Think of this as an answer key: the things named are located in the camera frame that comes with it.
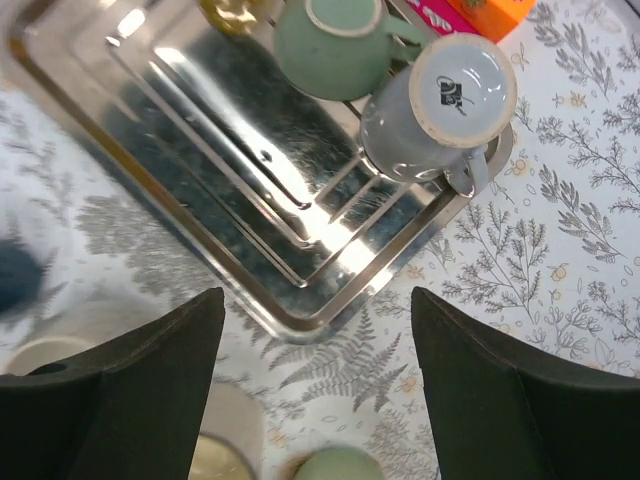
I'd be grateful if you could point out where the yellow mug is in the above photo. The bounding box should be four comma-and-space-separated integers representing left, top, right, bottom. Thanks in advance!
199, 0, 261, 34

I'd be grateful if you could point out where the grey mug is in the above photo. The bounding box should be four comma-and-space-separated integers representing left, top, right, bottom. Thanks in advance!
360, 33, 517, 198

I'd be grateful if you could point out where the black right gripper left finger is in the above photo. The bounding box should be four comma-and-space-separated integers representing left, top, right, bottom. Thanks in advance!
1, 288, 225, 479

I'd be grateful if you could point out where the cream mug black handle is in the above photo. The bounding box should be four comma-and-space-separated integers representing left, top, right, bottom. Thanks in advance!
188, 383, 264, 480

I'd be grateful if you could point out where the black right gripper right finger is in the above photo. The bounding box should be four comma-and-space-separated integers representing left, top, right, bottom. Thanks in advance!
411, 287, 639, 479

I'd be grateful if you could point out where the sage green mug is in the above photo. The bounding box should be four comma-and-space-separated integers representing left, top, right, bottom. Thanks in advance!
274, 0, 429, 101

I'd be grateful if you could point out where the light green mug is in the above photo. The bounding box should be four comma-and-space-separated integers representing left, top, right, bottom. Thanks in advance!
294, 446, 385, 480

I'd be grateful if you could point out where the floral table mat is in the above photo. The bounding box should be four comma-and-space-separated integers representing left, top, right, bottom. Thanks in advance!
1, 1, 639, 479

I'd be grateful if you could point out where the pink orange box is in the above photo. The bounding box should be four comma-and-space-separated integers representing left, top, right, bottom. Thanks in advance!
406, 0, 537, 43

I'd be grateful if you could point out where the silver metal tray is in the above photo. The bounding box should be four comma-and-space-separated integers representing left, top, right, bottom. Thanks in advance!
2, 0, 516, 346

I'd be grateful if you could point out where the white speckled mug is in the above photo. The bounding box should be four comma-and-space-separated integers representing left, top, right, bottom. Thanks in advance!
3, 337, 95, 376

